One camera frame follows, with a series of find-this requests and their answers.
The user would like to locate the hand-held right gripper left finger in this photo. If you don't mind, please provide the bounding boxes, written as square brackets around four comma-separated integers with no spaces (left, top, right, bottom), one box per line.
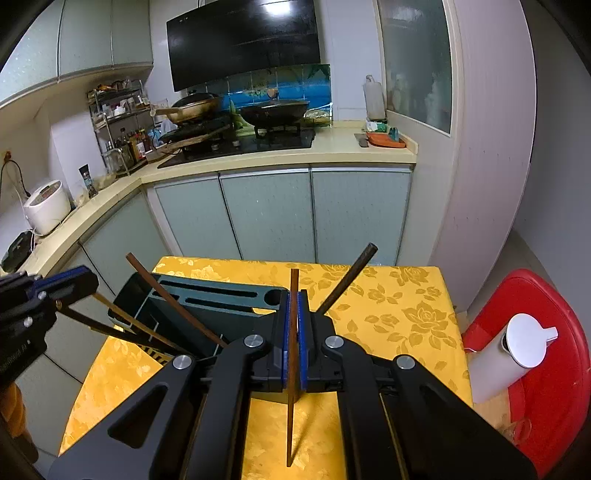
[46,288,291,480]

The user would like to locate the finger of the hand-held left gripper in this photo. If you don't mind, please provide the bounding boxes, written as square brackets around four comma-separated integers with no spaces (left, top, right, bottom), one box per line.
[28,274,100,320]
[0,265,90,301]

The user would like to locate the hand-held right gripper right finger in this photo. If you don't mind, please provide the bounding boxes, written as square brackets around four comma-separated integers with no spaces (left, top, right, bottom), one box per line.
[298,288,539,480]

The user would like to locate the light wooden chopstick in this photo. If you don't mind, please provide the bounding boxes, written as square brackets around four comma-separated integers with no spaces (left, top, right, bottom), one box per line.
[93,292,158,338]

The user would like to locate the thin dark wooden chopstick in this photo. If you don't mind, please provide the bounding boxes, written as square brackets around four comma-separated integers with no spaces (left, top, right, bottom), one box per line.
[56,305,182,357]

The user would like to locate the reddish brown wooden chopstick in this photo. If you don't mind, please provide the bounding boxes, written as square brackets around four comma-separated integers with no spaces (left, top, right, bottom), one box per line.
[285,269,300,467]

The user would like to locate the dark brown wooden chopstick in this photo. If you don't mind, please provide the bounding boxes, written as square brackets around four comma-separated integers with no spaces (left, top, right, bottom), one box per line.
[318,243,379,318]

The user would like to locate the dark green utensil holder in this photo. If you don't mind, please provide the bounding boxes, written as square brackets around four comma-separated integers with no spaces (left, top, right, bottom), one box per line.
[108,271,335,365]

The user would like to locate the person's left forearm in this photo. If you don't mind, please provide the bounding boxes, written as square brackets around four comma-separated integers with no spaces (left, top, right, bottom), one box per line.
[0,382,26,439]

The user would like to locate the black countertop appliance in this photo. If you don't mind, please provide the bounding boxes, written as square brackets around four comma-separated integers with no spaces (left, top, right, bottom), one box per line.
[0,231,35,273]

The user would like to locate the white rice cooker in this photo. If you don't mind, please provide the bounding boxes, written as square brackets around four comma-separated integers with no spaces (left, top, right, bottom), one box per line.
[23,180,72,236]

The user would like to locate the black label seasoning bottle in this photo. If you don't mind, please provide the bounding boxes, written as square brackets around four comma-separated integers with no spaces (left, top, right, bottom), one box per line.
[78,165,99,198]

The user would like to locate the yellow floral tablecloth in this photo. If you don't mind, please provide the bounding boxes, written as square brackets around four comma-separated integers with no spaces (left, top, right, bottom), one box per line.
[59,256,474,480]

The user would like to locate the pale green lower cabinets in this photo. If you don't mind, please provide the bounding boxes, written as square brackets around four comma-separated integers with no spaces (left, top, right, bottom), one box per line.
[9,166,413,324]

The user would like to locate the pale green cabinets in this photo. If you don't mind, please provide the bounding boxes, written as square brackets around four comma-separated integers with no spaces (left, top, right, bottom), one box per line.
[9,166,413,324]
[0,0,155,109]

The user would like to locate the metal spice rack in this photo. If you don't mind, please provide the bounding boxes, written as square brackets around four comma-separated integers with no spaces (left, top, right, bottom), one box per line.
[88,80,158,176]

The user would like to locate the white pitcher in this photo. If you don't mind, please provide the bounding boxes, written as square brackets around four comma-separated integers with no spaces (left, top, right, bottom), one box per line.
[468,314,559,404]

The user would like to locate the brass coloured frying pan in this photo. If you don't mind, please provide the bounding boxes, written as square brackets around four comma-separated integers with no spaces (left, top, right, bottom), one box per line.
[154,92,222,125]

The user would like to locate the black gas stove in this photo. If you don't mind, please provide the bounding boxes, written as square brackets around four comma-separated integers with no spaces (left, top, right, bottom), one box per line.
[157,127,317,169]

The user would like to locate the clear glass cup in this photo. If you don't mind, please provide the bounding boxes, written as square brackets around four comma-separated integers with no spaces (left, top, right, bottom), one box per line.
[501,418,532,446]

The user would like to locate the pale green upper cabinets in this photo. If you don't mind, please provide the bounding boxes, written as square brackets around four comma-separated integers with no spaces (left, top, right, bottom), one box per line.
[0,0,155,109]

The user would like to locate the black wok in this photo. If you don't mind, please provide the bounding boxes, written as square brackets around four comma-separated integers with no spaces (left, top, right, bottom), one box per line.
[240,99,311,127]

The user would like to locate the red plastic stool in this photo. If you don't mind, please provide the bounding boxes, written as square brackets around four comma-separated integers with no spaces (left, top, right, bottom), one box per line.
[462,269,587,478]

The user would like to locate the blue tile mural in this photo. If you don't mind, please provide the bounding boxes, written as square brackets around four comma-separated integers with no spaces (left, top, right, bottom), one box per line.
[203,65,333,127]

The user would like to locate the white plastic jug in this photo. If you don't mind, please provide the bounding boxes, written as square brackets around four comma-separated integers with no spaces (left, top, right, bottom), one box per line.
[363,75,387,121]

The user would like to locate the black range hood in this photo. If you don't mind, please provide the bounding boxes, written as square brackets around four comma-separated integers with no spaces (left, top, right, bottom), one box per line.
[166,0,322,92]

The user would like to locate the frosted glass window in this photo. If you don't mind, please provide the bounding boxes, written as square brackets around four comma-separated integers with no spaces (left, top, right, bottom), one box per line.
[376,0,453,137]

